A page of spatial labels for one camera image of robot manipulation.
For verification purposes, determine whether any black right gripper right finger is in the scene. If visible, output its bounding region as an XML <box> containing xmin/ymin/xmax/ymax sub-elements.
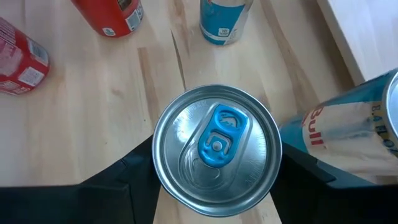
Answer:
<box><xmin>269</xmin><ymin>141</ymin><xmax>398</xmax><ymax>224</ymax></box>

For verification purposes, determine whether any blue silver Red Bull can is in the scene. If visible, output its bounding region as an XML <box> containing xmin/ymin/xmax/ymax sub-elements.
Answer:
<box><xmin>198</xmin><ymin>0</ymin><xmax>254</xmax><ymax>47</ymax></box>
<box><xmin>151</xmin><ymin>83</ymin><xmax>283</xmax><ymax>218</ymax></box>
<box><xmin>279</xmin><ymin>67</ymin><xmax>398</xmax><ymax>187</ymax></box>

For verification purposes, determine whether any red soda can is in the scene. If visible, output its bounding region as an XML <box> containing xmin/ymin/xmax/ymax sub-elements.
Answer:
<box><xmin>70</xmin><ymin>0</ymin><xmax>144</xmax><ymax>39</ymax></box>

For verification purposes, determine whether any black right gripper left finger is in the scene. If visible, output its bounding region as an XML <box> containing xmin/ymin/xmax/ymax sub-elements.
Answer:
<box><xmin>0</xmin><ymin>135</ymin><xmax>162</xmax><ymax>224</ymax></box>

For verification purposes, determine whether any red Star Wars Coca-Cola can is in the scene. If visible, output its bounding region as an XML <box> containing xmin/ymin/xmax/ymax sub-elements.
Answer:
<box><xmin>0</xmin><ymin>17</ymin><xmax>51</xmax><ymax>96</ymax></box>

